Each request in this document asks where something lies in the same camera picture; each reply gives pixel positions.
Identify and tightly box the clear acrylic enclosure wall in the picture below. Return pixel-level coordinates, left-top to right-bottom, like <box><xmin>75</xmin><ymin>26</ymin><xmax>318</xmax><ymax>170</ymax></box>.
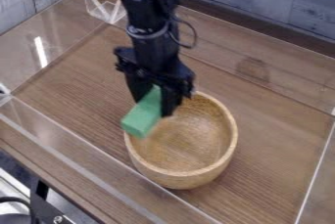
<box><xmin>0</xmin><ymin>0</ymin><xmax>335</xmax><ymax>224</ymax></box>

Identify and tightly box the black table leg bracket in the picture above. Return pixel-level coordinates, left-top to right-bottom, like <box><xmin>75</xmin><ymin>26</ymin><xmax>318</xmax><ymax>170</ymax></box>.
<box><xmin>30</xmin><ymin>179</ymin><xmax>77</xmax><ymax>224</ymax></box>

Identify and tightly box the round wooden bowl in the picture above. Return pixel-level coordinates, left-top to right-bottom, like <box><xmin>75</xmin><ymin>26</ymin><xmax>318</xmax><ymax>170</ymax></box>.
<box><xmin>125</xmin><ymin>92</ymin><xmax>239</xmax><ymax>190</ymax></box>

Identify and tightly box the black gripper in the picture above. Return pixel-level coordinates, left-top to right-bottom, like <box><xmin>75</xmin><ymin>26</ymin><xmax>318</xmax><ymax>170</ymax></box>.
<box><xmin>114</xmin><ymin>28</ymin><xmax>196</xmax><ymax>117</ymax></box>

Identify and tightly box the clear acrylic corner bracket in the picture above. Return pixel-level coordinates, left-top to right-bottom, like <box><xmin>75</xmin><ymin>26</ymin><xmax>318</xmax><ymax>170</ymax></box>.
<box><xmin>85</xmin><ymin>0</ymin><xmax>128</xmax><ymax>24</ymax></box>

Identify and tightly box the green rectangular block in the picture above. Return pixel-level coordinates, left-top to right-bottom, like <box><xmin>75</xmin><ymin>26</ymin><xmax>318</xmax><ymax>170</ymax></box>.
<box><xmin>121</xmin><ymin>86</ymin><xmax>161</xmax><ymax>139</ymax></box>

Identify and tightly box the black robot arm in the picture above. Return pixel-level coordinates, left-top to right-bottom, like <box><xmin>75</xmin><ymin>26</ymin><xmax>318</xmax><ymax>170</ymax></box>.
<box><xmin>114</xmin><ymin>0</ymin><xmax>196</xmax><ymax>116</ymax></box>

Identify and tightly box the black cable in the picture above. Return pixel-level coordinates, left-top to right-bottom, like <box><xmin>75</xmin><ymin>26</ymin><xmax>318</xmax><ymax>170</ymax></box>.
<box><xmin>0</xmin><ymin>196</ymin><xmax>37</xmax><ymax>219</ymax></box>

